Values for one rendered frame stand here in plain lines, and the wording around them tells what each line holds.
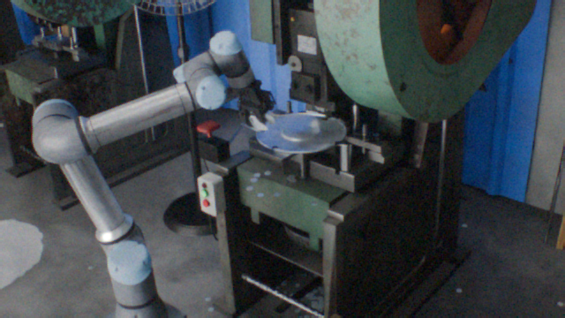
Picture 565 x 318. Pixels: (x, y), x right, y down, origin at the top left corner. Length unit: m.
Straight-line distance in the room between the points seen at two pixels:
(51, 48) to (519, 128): 2.37
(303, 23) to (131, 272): 0.89
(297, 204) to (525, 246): 1.27
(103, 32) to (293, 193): 1.70
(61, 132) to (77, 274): 1.43
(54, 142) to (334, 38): 0.70
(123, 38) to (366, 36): 2.11
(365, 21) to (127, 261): 0.87
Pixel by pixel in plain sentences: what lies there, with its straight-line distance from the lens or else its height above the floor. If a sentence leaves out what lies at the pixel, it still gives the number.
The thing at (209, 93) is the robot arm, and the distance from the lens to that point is 1.52.
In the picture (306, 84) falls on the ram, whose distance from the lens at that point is 1.98.
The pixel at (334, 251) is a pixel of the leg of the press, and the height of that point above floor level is 0.53.
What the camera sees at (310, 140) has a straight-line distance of 1.99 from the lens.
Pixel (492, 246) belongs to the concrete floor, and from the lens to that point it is 2.91.
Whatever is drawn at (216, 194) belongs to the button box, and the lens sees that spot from 2.14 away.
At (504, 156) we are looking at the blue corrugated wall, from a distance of 3.17.
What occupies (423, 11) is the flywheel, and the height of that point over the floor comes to 1.23.
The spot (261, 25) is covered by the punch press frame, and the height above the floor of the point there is 1.12.
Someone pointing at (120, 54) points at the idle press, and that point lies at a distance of 3.38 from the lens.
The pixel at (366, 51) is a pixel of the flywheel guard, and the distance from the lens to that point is 1.45.
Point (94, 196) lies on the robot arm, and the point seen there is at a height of 0.82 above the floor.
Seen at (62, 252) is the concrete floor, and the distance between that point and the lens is 3.06.
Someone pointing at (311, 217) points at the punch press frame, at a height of 0.56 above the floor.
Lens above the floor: 1.66
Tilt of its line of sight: 27 degrees down
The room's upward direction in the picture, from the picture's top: 2 degrees counter-clockwise
